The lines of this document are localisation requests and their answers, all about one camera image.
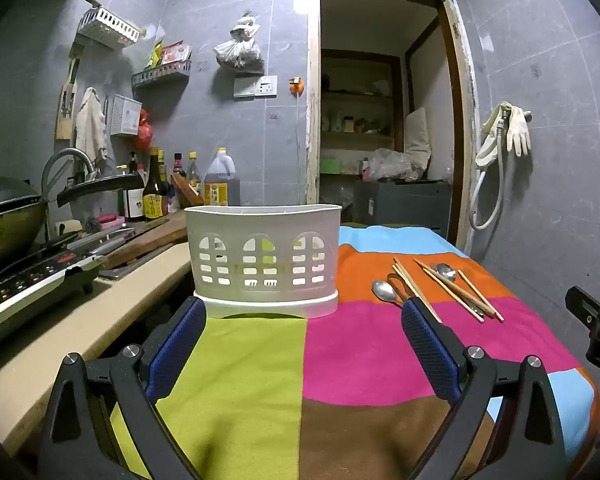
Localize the kitchen cleaver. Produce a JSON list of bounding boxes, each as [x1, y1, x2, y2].
[[67, 227, 136, 256]]

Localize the dark wok with handle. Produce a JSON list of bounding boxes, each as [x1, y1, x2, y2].
[[0, 170, 143, 271]]

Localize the large oil jug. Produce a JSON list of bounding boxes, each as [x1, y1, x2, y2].
[[204, 147, 241, 207]]

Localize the white plastic utensil basket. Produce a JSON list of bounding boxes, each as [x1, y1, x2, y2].
[[184, 203, 342, 319]]

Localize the colourful patchwork cloth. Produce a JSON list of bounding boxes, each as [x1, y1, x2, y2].
[[107, 223, 600, 480]]

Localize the black induction cooker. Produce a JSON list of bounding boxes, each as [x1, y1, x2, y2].
[[0, 247, 108, 356]]

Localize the clear bottle yellow cap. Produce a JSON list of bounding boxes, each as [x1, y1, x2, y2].
[[186, 151, 202, 196]]

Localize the white wall basket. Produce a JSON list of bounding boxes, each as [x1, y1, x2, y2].
[[77, 6, 141, 51]]

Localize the crumpled clear plastic bag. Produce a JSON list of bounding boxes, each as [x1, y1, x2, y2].
[[362, 147, 426, 183]]

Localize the dark bottle yellow label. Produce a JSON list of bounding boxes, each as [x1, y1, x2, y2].
[[142, 147, 168, 221]]

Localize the cream pillow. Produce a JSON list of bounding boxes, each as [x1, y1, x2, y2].
[[404, 106, 431, 171]]

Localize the wooden cutting board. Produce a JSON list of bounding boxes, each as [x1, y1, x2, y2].
[[102, 210, 191, 271]]

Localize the dark bottle white label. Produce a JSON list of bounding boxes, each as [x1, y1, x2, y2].
[[124, 152, 146, 222]]

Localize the white hanging towel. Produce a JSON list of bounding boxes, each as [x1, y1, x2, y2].
[[75, 87, 107, 161]]

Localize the curved metal faucet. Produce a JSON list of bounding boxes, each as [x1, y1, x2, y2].
[[41, 149, 97, 241]]

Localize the grey wall shelf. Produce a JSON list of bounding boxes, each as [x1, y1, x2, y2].
[[131, 60, 192, 88]]

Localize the white wall box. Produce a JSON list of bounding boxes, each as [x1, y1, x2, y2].
[[111, 94, 143, 136]]

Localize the red snack packet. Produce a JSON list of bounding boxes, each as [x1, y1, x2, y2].
[[162, 42, 192, 66]]

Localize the red plastic bag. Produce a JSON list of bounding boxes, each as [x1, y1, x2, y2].
[[136, 109, 154, 151]]

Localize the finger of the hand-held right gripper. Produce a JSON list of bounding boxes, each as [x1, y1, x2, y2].
[[565, 286, 600, 378]]

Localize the wooden knife holder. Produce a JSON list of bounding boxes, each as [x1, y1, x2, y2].
[[55, 57, 81, 141]]

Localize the metal spoon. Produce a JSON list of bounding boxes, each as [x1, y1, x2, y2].
[[432, 262, 486, 313], [371, 280, 409, 307]]

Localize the hanging clear plastic bag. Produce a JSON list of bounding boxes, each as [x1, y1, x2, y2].
[[213, 10, 265, 73]]

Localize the slim bottle yellow cap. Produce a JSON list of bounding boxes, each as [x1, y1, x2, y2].
[[158, 152, 171, 216]]

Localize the grey washing machine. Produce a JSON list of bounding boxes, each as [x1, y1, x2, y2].
[[352, 178, 453, 241]]

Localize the cream rubber glove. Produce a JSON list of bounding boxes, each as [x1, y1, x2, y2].
[[476, 101, 512, 166], [507, 105, 532, 157]]

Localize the white door frame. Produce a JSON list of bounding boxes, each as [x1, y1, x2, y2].
[[307, 0, 481, 261]]

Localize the wooden storage shelf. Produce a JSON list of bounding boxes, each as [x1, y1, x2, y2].
[[320, 50, 403, 176]]

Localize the wooden chopstick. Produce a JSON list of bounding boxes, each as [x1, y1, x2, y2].
[[412, 258, 485, 323], [457, 269, 505, 322], [392, 258, 443, 323], [421, 266, 497, 317], [391, 263, 433, 318]]

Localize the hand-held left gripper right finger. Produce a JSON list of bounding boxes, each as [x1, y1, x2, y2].
[[401, 296, 566, 480]]

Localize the white wall socket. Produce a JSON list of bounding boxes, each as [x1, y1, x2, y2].
[[233, 75, 278, 99]]

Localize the white shower hose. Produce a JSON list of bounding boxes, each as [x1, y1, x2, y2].
[[469, 115, 507, 231]]

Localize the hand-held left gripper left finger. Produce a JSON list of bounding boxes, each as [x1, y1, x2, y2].
[[37, 296, 208, 480]]

